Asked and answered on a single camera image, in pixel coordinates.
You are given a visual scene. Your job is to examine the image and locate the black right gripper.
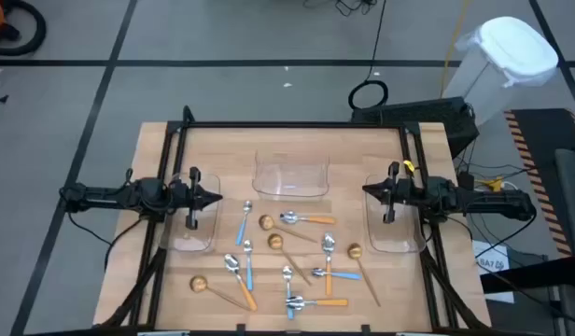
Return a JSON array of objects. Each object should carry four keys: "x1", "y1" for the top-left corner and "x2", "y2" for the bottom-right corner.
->
[{"x1": 361, "y1": 161, "x2": 424, "y2": 225}]

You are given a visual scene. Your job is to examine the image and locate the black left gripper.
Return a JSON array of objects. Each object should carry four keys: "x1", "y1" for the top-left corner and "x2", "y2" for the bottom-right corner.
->
[{"x1": 168, "y1": 166, "x2": 224, "y2": 231}]

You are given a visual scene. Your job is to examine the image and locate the wooden spoons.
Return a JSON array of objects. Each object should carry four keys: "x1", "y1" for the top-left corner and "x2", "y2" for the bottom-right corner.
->
[{"x1": 267, "y1": 232, "x2": 314, "y2": 287}]

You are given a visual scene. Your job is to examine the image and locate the clear plastic bin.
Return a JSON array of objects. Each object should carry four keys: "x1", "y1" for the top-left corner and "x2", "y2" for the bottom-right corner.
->
[
  {"x1": 159, "y1": 171, "x2": 222, "y2": 254},
  {"x1": 363, "y1": 173, "x2": 428, "y2": 254},
  {"x1": 251, "y1": 148, "x2": 331, "y2": 202}
]

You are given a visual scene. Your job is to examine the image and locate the black computer tower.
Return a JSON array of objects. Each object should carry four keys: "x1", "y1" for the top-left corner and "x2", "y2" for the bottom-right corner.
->
[{"x1": 350, "y1": 95, "x2": 481, "y2": 161}]

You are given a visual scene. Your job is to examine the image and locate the yellow power plug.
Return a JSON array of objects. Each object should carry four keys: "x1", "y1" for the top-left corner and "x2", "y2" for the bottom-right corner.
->
[{"x1": 478, "y1": 175, "x2": 506, "y2": 192}]

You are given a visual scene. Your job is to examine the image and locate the white paper label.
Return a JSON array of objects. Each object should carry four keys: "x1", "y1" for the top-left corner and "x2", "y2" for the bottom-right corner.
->
[{"x1": 472, "y1": 239, "x2": 516, "y2": 305}]

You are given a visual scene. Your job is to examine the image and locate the hazard striped black mat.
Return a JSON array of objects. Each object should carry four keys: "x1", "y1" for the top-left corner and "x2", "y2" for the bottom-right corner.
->
[{"x1": 503, "y1": 107, "x2": 575, "y2": 259}]

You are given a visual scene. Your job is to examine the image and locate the black metal beam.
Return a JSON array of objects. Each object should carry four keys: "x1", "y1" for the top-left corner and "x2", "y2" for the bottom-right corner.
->
[{"x1": 478, "y1": 268, "x2": 575, "y2": 296}]

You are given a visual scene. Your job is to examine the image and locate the white lidded trash can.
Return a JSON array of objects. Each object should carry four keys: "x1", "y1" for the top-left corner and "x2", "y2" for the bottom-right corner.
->
[{"x1": 442, "y1": 16, "x2": 560, "y2": 127}]

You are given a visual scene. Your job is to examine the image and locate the black hanging cable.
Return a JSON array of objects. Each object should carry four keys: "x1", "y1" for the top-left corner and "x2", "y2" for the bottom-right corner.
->
[{"x1": 346, "y1": 0, "x2": 390, "y2": 111}]

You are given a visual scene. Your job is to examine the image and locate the yellow hanging cable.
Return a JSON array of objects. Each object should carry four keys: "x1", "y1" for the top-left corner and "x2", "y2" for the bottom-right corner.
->
[{"x1": 439, "y1": 0, "x2": 471, "y2": 99}]

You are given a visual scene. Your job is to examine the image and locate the tangled black cable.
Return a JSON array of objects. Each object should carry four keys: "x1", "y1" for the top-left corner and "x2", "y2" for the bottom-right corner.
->
[{"x1": 302, "y1": 0, "x2": 378, "y2": 18}]

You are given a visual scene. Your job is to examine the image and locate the black vacuum hose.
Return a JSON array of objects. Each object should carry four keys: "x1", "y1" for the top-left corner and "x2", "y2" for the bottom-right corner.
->
[{"x1": 0, "y1": 0, "x2": 48, "y2": 58}]

